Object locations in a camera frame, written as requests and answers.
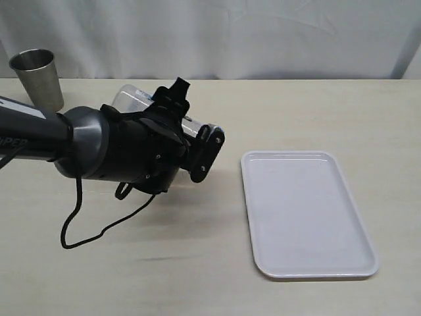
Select white rectangular tray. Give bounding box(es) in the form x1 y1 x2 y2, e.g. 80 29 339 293
241 150 380 280

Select white backdrop curtain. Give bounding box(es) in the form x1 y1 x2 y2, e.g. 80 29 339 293
1 1 420 79

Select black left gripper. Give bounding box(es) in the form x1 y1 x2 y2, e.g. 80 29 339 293
137 77 194 171

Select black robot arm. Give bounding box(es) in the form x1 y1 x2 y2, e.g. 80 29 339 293
1 78 189 194

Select stainless steel cup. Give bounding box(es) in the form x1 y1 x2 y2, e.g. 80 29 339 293
9 49 64 112

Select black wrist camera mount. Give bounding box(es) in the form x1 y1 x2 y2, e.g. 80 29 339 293
187 124 225 183

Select tall translucent plastic container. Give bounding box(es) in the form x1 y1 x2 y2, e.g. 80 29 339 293
111 84 203 138

